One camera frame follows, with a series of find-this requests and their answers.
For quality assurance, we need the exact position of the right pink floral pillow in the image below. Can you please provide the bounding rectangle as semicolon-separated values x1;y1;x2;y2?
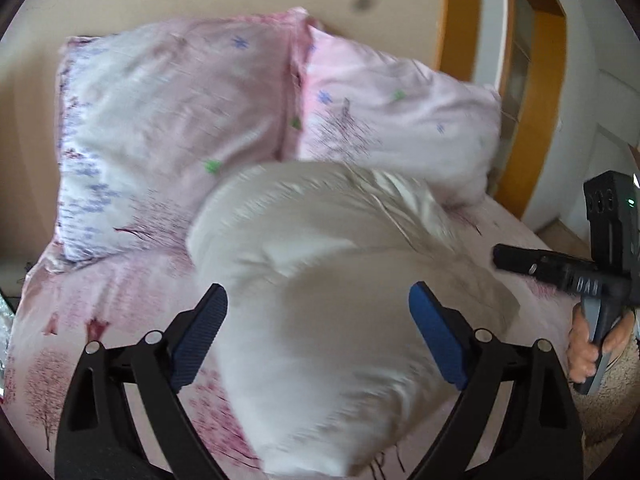
284;27;501;207

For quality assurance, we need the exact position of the pink floral bed sheet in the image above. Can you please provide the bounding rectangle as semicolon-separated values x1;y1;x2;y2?
1;196;575;479

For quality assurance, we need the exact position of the pink floral pillow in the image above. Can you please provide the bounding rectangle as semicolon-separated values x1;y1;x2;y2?
55;8;312;262
284;27;501;207

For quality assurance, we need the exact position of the person's right hand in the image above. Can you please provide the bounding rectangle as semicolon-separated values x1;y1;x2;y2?
566;303;637;385

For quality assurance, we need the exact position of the left pink floral pillow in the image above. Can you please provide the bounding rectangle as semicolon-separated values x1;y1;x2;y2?
55;8;312;262

